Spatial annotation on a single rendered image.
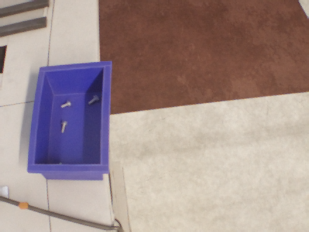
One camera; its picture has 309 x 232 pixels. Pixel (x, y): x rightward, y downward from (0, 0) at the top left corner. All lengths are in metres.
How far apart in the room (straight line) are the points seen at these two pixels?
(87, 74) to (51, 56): 0.16
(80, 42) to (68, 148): 0.28
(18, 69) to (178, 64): 1.14
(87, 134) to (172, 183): 0.90
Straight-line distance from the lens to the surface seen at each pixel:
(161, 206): 1.69
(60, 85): 0.91
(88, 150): 0.85
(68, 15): 1.10
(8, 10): 1.16
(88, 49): 1.00
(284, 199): 1.76
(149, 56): 2.05
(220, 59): 2.07
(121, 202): 1.25
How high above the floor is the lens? 1.58
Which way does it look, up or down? 58 degrees down
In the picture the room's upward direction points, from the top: 1 degrees counter-clockwise
